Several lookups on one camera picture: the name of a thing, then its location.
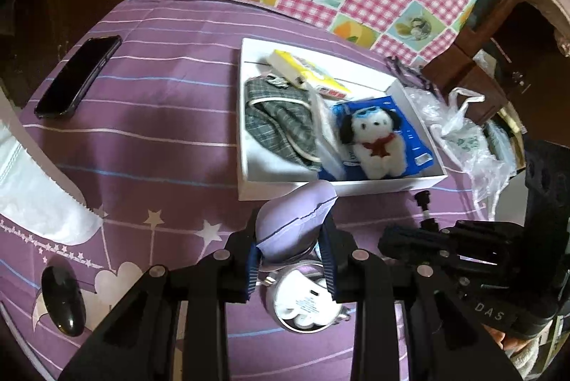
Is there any blue plastic pouch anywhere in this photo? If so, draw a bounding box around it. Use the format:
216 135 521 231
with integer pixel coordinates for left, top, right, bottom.
328 95 434 181

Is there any white paper roll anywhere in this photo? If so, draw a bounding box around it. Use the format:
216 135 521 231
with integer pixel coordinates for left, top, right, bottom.
1 95 102 246

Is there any clear plastic bag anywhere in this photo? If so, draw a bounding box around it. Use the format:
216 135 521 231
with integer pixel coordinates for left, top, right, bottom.
406 87 516 221

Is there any black oval mouse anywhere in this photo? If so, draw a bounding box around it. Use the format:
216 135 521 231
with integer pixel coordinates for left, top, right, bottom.
42 265 86 338

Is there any dark wooden cabinet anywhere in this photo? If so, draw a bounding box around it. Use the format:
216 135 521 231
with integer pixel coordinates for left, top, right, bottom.
422 0 569 146

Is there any round silver tin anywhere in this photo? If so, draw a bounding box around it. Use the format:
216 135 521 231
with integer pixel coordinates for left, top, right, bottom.
260 260 351 334

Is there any purple pump bottle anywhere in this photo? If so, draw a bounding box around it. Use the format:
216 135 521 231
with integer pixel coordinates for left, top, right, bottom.
414 190 440 233

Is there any grey plaid fabric pouch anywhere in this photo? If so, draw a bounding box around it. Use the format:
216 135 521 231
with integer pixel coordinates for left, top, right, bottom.
243 73 321 172

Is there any black hair band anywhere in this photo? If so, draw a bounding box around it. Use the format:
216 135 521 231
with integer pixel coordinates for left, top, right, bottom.
385 56 441 96

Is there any lilac soft pouch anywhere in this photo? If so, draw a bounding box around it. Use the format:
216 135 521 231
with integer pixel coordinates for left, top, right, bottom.
255 181 337 263

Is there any white plush dog toy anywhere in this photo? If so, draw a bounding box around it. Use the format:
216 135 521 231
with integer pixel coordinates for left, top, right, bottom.
339 106 408 179

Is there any person's right hand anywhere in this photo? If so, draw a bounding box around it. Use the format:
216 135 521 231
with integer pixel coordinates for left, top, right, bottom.
484 325 539 379

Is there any white shallow cardboard box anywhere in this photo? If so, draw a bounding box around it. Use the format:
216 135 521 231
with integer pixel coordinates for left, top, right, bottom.
237 38 447 201

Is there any yellow tissue pack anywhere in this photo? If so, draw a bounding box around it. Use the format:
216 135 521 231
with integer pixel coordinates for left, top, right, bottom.
266 49 352 99

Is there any black smartphone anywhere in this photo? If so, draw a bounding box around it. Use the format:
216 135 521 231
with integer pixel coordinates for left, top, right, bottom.
34 36 123 120

